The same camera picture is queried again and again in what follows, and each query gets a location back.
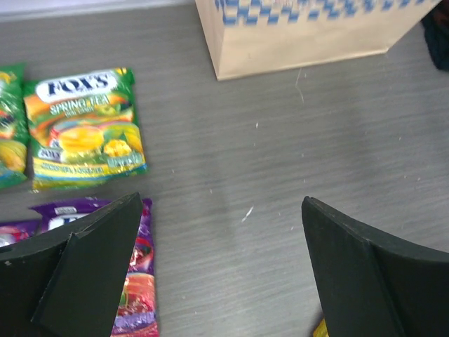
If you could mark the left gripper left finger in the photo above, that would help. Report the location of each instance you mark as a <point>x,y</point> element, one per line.
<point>68,281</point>

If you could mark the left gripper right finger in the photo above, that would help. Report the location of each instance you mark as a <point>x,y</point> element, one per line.
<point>370,282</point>

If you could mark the purple berries snack bag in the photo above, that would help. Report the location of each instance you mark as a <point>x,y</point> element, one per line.
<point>17,231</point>
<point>136,314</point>

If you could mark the yellow green candy bag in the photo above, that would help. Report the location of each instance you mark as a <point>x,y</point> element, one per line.
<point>84,129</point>
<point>14,131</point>

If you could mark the blue checkered paper bag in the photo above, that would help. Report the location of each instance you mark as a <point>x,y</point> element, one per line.
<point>255,37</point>

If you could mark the dark blue folded cloth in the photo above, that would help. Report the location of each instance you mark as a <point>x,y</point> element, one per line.
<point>435,25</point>

